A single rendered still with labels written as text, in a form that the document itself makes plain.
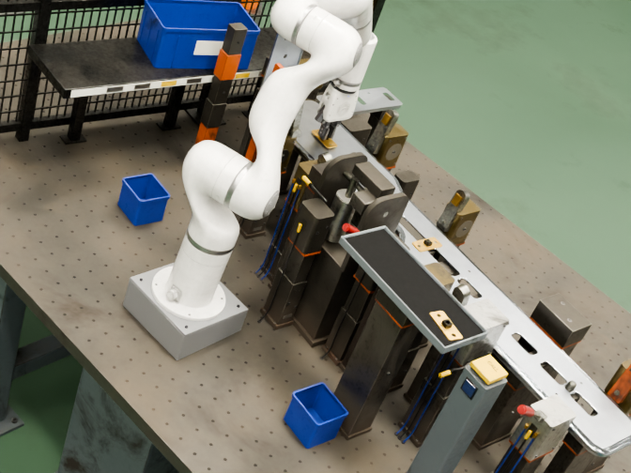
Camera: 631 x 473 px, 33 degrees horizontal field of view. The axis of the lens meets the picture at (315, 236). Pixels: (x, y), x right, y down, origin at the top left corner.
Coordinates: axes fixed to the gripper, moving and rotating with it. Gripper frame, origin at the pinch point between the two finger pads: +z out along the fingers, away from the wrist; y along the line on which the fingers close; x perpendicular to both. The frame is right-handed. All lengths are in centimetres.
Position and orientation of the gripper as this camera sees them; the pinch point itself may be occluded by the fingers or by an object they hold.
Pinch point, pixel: (327, 130)
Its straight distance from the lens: 297.5
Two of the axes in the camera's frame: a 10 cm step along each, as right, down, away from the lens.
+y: 7.6, -1.8, 6.2
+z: -3.0, 7.5, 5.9
